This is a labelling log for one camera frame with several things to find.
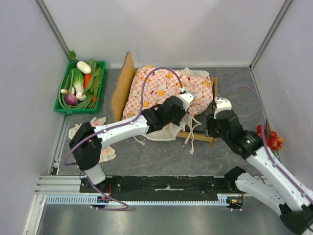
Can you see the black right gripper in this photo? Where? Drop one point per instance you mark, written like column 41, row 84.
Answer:
column 211, row 125

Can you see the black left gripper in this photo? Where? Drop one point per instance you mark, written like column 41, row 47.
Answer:
column 183, row 112

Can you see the pink checkered duck mattress cover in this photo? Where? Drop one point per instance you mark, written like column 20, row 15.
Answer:
column 161, row 85

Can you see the wooden pet bed frame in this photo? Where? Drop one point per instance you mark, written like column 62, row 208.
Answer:
column 121, row 92

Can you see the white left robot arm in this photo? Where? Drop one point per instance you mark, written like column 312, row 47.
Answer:
column 89, row 141

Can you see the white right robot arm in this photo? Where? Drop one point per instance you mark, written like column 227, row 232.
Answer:
column 286, row 196

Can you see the grey fabric bed sling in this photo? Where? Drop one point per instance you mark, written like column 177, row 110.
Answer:
column 200, row 120

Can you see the red toy cherry bunch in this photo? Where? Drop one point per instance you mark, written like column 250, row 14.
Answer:
column 273, row 141

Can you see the green toy leafy vegetable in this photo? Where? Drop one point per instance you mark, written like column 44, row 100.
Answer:
column 92, row 88

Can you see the orange toy carrot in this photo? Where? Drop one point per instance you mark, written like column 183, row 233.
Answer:
column 86, row 79

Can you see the white toy radish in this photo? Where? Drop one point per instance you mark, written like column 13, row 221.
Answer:
column 83, row 67

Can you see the green toy bok choy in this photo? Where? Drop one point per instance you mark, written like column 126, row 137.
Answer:
column 77, row 84

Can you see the purple toy onion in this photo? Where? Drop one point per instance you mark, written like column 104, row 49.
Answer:
column 71, row 99

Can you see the green toy long beans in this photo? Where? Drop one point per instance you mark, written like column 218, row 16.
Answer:
column 78, row 91

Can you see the toy mushroom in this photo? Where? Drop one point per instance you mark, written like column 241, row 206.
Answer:
column 64, row 91

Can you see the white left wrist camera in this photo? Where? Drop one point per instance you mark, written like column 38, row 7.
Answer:
column 186, row 97

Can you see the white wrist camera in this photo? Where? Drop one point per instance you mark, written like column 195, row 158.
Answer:
column 222, row 104
column 186, row 97

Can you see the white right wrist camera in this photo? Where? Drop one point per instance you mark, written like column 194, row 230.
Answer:
column 222, row 104

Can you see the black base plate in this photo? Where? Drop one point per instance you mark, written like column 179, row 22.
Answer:
column 167, row 188

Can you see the grey slotted cable duct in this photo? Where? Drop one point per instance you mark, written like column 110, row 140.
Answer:
column 96, row 200

